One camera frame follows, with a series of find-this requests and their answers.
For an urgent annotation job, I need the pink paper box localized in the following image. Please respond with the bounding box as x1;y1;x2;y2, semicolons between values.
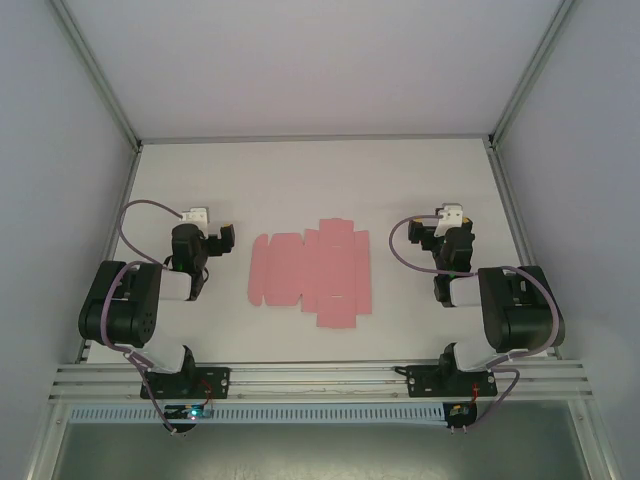
246;218;374;330

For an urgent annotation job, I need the circuit board with lit LED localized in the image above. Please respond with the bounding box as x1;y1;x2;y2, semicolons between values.
166;404;215;422

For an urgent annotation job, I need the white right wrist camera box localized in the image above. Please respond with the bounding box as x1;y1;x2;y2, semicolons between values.
433;203;465;239

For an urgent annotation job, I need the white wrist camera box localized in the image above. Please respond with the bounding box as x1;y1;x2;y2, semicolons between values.
179;205;210;225
433;203;465;239

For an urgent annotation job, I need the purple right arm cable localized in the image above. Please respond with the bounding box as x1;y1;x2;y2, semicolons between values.
389;212;562;434

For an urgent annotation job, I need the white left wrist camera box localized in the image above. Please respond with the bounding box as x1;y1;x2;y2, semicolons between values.
179;205;210;225

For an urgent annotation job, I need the aluminium table side rail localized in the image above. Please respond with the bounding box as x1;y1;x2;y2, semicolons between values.
74;144;145;365
487;139;562;359

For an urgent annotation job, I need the aluminium table back rail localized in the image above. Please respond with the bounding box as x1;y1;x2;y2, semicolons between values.
138;131;492;147

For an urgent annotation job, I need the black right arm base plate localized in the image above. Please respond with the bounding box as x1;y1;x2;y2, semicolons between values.
394;364;499;400

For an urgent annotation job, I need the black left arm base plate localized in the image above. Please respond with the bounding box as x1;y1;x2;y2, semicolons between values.
139;365;232;402

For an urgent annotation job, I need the aluminium frame post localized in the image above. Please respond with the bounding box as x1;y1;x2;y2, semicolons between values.
48;0;145;151
487;0;577;150

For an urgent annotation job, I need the aluminium mounting rail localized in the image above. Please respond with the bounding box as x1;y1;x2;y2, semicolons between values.
48;358;595;403

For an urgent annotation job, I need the white slotted cable duct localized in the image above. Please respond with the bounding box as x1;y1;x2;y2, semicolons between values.
67;404;447;425

